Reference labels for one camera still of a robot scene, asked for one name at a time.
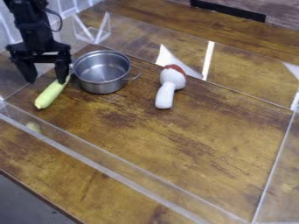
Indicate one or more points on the white red plush mushroom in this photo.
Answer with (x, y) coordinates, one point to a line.
(172, 79)

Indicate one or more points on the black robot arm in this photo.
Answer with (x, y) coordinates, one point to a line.
(32, 22)

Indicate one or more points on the black bar on table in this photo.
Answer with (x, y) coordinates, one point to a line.
(228, 10)

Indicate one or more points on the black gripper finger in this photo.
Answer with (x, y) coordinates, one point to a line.
(26, 69)
(61, 68)

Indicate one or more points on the small steel pot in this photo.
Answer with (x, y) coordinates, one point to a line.
(102, 71)

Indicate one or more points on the clear acrylic enclosure wall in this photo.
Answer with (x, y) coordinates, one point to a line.
(212, 161)

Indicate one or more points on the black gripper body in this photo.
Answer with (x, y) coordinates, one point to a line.
(52, 53)

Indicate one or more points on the green plush corn cob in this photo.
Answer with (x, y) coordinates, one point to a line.
(49, 94)

